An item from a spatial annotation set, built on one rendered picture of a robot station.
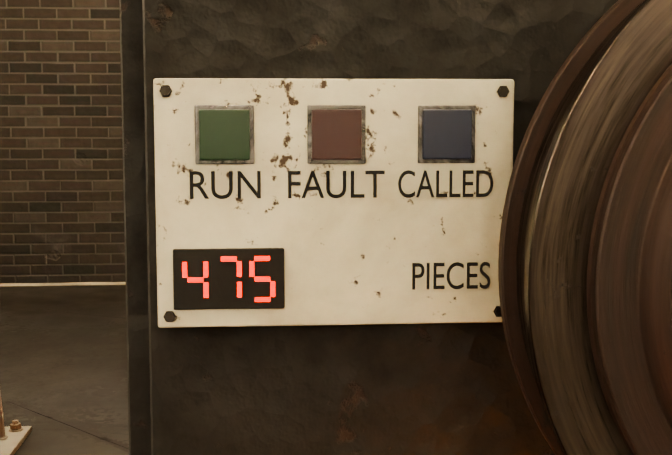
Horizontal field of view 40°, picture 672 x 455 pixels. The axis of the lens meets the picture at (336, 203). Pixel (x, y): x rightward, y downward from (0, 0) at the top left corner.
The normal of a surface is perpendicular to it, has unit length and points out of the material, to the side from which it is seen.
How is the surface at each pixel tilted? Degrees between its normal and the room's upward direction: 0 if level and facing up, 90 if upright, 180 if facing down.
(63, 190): 90
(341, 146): 90
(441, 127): 90
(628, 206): 90
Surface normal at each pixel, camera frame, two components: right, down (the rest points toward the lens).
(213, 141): 0.07, 0.10
